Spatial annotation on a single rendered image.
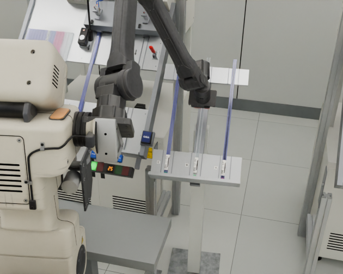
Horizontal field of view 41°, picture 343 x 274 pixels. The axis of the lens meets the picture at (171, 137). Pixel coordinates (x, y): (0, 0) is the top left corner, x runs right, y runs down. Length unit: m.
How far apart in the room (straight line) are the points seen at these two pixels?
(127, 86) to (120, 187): 1.33
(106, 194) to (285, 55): 1.87
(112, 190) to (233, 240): 0.71
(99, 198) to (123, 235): 0.86
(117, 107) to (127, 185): 1.31
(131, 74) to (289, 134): 2.53
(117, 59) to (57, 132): 0.28
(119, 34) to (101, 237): 0.76
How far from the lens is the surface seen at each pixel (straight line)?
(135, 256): 1.59
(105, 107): 1.10
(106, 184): 2.43
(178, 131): 2.37
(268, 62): 3.69
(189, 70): 1.53
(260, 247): 2.54
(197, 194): 2.03
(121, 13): 1.27
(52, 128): 1.03
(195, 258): 2.28
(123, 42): 1.22
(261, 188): 2.95
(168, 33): 1.47
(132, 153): 1.86
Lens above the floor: 1.72
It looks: 30 degrees down
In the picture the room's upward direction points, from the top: 1 degrees clockwise
